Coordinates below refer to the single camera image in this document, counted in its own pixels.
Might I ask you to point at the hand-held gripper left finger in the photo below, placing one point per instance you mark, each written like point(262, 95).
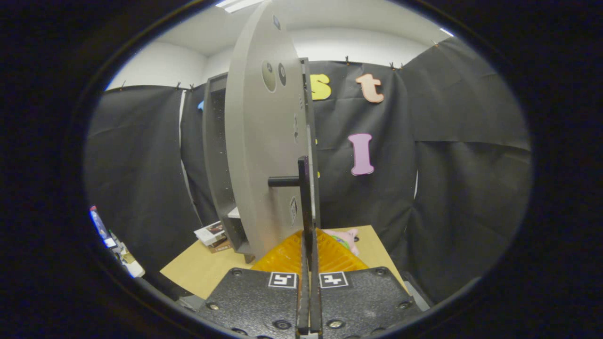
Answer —
point(264, 301)

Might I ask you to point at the brown book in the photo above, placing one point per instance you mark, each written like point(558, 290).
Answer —
point(220, 246)

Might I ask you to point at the ceiling light panel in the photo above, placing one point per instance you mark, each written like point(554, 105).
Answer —
point(235, 4)
point(446, 32)

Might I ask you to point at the black backdrop cloth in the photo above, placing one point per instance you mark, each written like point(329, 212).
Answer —
point(447, 188)

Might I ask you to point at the grey shoe cabinet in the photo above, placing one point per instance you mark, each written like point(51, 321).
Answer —
point(214, 155)

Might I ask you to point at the light grey shoe cabinet door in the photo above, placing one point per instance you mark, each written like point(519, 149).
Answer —
point(254, 141)

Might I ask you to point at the pink and green plush toy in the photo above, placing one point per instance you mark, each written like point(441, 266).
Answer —
point(346, 237)

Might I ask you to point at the blue printed package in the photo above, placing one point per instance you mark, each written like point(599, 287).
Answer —
point(100, 226)

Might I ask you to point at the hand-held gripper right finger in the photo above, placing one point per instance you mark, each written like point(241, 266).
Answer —
point(362, 301)

